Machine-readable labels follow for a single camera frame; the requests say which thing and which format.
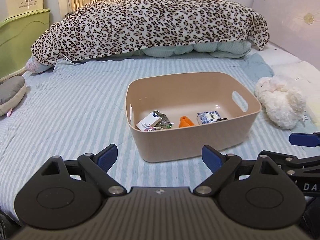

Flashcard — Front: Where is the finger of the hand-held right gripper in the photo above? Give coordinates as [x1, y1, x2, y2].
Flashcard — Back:
[260, 151, 320, 175]
[289, 132, 320, 147]

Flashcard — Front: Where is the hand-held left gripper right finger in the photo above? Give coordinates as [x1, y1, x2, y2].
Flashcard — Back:
[194, 145, 288, 195]

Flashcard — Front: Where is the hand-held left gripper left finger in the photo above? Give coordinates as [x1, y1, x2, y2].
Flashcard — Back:
[41, 144, 127, 197]

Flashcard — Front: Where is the beige plastic storage bin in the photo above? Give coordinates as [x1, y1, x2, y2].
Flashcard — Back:
[125, 72, 262, 163]

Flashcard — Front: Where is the leopard print blanket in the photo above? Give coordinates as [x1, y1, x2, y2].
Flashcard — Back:
[30, 0, 270, 67]

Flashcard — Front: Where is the green patterned pouch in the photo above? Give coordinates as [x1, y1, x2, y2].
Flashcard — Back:
[153, 109, 175, 130]

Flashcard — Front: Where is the blue and white patterned box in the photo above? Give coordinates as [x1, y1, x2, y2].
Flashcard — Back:
[197, 110, 222, 125]

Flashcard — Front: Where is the orange cloth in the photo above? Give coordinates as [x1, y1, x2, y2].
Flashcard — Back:
[178, 116, 196, 128]

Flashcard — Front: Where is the green headboard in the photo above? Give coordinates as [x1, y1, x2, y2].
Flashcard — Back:
[0, 8, 51, 80]

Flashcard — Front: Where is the small white box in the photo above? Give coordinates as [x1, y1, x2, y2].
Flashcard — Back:
[136, 112, 162, 131]

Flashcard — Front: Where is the pink pillow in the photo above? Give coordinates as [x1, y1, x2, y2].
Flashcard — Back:
[25, 56, 54, 74]

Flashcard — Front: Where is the light green checked quilt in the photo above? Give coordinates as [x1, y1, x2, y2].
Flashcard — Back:
[120, 40, 252, 59]

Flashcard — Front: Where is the white fluffy plush toy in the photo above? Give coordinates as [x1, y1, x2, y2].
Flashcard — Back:
[254, 76, 307, 130]

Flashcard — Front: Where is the grey round cushion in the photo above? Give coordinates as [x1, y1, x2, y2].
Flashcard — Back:
[0, 76, 27, 117]

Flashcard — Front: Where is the blue striped bed sheet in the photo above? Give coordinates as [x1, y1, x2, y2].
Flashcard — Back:
[0, 52, 320, 215]

